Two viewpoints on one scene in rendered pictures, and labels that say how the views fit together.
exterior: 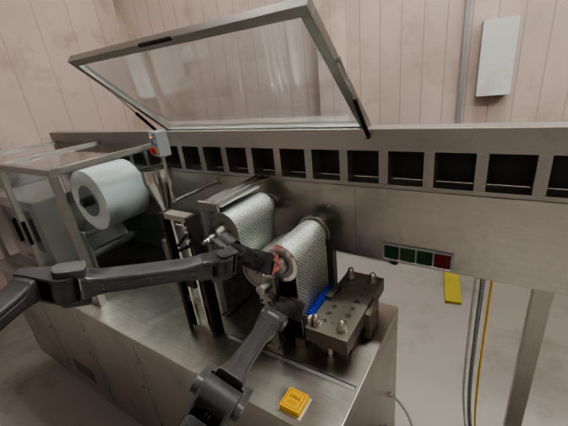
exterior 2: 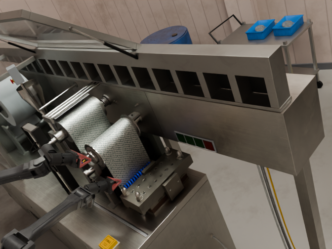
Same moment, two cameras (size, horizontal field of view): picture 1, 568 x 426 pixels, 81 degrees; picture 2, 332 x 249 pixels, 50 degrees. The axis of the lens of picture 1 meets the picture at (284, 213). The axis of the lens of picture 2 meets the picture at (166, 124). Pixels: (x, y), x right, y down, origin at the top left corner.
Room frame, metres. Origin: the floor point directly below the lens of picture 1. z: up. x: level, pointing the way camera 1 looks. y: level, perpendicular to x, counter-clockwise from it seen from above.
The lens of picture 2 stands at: (-0.26, -0.89, 2.16)
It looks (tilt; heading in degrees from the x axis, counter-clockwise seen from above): 31 degrees down; 21
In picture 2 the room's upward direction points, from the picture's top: 24 degrees counter-clockwise
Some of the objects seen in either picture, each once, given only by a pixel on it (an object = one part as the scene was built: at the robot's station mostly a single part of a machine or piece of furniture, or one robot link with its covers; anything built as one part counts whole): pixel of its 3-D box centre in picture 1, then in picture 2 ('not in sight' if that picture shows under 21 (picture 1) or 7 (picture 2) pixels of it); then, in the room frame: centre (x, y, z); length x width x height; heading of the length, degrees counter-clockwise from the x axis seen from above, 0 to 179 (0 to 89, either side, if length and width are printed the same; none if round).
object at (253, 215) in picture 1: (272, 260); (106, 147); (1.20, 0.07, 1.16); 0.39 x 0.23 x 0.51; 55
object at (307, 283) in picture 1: (314, 283); (130, 164); (1.09, -0.08, 1.10); 0.23 x 0.01 x 0.18; 145
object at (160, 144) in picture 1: (157, 144); (14, 75); (1.37, 0.47, 1.66); 0.07 x 0.07 x 0.10; 40
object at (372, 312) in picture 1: (372, 318); (173, 186); (1.01, -0.29, 0.97); 0.10 x 0.03 x 0.11; 145
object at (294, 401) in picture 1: (294, 401); (107, 243); (0.74, 0.04, 0.91); 0.07 x 0.07 x 0.02; 55
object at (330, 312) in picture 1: (347, 306); (157, 178); (1.05, -0.21, 1.00); 0.40 x 0.16 x 0.06; 145
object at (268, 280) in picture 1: (272, 312); (102, 186); (1.01, 0.09, 1.05); 0.06 x 0.05 x 0.31; 145
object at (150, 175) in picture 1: (156, 173); (28, 88); (1.53, 0.56, 1.50); 0.14 x 0.14 x 0.06
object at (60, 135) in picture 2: (219, 233); (60, 135); (1.15, 0.25, 1.34); 0.06 x 0.06 x 0.06; 55
